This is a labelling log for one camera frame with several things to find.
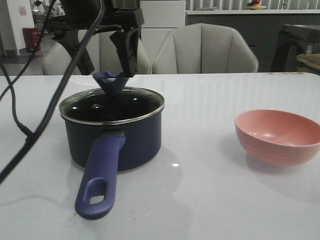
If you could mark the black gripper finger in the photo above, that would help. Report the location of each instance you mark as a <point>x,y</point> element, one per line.
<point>80,58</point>
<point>126,43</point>

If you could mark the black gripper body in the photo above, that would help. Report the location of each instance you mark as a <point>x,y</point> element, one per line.
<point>104,15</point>

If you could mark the glass lid with blue knob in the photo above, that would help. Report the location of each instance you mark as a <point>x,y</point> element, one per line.
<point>113,103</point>

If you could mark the pink bowl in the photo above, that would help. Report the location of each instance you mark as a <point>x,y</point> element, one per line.
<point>277,137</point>

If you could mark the left grey upholstered chair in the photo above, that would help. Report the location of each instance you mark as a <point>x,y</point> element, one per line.
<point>103,55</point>

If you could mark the grey upholstered chair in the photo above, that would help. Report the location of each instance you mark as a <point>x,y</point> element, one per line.
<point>103,55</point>
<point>203,48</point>

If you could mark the red bin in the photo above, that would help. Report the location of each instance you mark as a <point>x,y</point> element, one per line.
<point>31,38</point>

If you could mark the white drawer cabinet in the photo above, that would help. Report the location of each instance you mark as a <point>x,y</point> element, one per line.
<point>160,17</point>

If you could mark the right grey upholstered chair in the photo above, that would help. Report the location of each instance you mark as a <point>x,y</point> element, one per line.
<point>203,48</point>

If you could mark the dark blue saucepan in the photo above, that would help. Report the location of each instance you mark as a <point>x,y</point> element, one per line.
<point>105,150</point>

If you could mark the fruit plate on counter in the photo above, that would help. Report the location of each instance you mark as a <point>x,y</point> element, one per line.
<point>255,5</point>

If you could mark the dark grey sideboard counter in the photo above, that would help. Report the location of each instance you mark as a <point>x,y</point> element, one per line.
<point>259,28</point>

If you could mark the coloured sticker strip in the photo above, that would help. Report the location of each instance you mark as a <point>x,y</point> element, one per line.
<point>285,73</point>

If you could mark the black appliance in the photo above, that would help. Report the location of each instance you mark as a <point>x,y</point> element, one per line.
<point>292,41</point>

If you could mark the beige cushion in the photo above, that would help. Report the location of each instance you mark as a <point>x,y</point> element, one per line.
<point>309,63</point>

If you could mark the pink wall notice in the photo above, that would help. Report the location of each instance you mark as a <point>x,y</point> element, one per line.
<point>22,10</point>

